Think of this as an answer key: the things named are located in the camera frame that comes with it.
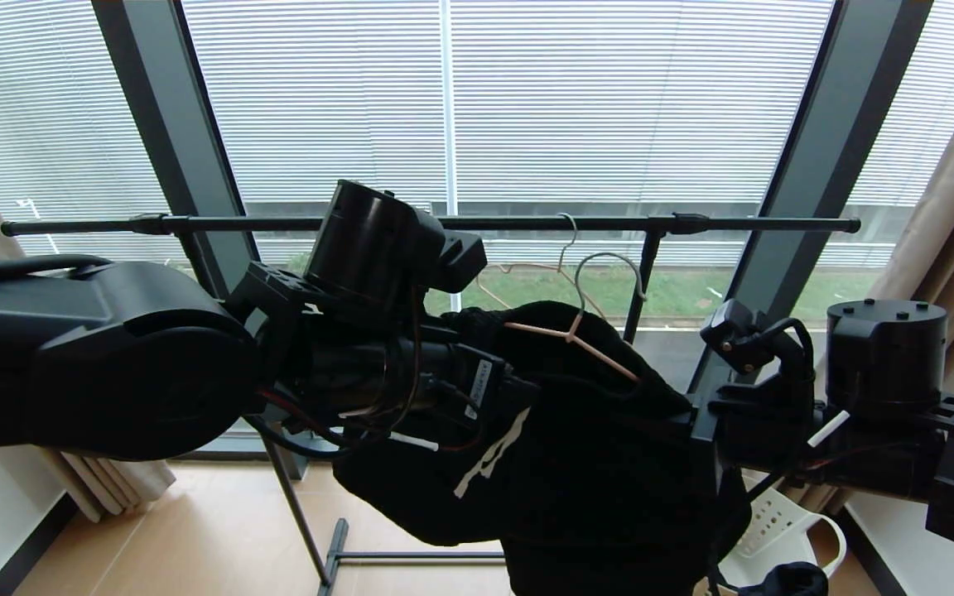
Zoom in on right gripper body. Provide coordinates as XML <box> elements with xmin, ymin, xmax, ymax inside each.
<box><xmin>690</xmin><ymin>387</ymin><xmax>946</xmax><ymax>502</ymax></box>

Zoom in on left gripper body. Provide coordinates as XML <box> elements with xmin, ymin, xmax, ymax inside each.
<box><xmin>299</xmin><ymin>331</ymin><xmax>540</xmax><ymax>440</ymax></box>

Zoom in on pink clothes hanger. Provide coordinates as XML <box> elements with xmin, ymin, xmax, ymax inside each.
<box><xmin>475</xmin><ymin>213</ymin><xmax>610</xmax><ymax>320</ymax></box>
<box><xmin>503</xmin><ymin>252</ymin><xmax>649</xmax><ymax>383</ymax></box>

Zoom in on black shorts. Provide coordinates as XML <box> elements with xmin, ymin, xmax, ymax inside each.
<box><xmin>332</xmin><ymin>300</ymin><xmax>751</xmax><ymax>596</ymax></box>

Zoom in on white laundry basket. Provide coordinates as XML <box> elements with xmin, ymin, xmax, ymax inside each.
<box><xmin>717</xmin><ymin>484</ymin><xmax>848</xmax><ymax>593</ymax></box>

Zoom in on heap of clothes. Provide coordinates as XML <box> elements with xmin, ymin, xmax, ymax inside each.
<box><xmin>734</xmin><ymin>561</ymin><xmax>830</xmax><ymax>596</ymax></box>

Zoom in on black clothes rack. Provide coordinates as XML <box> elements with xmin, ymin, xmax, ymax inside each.
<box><xmin>0</xmin><ymin>213</ymin><xmax>861</xmax><ymax>596</ymax></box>

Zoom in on window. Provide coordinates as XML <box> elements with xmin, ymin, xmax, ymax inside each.
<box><xmin>0</xmin><ymin>0</ymin><xmax>954</xmax><ymax>460</ymax></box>

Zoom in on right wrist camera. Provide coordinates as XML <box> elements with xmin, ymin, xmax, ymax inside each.
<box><xmin>699</xmin><ymin>300</ymin><xmax>816</xmax><ymax>390</ymax></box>

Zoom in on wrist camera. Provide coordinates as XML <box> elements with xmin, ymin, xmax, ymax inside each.
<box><xmin>431</xmin><ymin>230</ymin><xmax>488</xmax><ymax>295</ymax></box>
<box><xmin>699</xmin><ymin>300</ymin><xmax>816</xmax><ymax>390</ymax></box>

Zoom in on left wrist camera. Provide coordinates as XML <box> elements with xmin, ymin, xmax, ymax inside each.
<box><xmin>431</xmin><ymin>230</ymin><xmax>488</xmax><ymax>295</ymax></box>

